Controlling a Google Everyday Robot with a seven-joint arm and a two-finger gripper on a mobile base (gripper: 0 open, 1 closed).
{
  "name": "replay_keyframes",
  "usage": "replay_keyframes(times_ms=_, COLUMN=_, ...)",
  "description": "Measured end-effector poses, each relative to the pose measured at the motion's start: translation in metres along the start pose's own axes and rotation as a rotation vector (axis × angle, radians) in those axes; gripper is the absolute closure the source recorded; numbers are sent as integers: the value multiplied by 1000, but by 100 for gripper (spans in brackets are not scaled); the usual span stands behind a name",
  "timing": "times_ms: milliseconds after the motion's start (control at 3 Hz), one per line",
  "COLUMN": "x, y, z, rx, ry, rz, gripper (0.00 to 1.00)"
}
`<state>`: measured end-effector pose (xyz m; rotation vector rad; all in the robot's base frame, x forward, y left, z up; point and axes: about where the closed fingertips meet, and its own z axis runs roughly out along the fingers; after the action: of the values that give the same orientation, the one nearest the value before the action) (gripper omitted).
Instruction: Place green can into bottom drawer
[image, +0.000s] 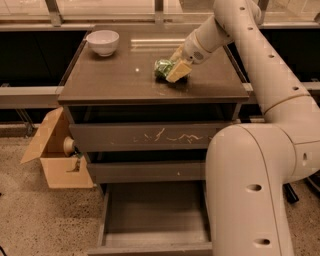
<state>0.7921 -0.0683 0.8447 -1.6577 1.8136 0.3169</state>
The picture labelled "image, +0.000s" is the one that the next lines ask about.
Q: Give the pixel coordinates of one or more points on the white ceramic bowl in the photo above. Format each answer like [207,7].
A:
[103,42]

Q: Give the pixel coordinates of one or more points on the grey drawer cabinet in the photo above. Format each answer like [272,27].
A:
[122,88]

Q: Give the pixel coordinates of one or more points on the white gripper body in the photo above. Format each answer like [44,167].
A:
[192,50]

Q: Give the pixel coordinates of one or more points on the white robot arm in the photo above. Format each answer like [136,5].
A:
[247,165]

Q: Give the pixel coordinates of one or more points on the grey bottom drawer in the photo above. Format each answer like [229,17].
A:
[154,219]

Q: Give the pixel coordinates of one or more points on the grey middle drawer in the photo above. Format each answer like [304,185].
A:
[132,172]

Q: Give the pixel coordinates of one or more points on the open cardboard box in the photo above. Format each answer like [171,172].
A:
[60,171]

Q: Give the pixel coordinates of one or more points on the black metal stand leg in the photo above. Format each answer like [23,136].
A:
[290,194]

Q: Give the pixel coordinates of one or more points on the grey top drawer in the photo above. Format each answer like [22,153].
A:
[116,137]

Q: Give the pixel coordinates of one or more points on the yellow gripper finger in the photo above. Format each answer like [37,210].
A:
[181,69]
[177,54]

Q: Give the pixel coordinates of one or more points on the green drink can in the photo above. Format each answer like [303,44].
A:
[162,68]

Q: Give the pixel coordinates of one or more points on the round beige object in box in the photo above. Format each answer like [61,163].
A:
[68,146]

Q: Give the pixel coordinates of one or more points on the grey drawer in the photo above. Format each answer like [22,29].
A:
[116,137]
[154,219]
[132,172]

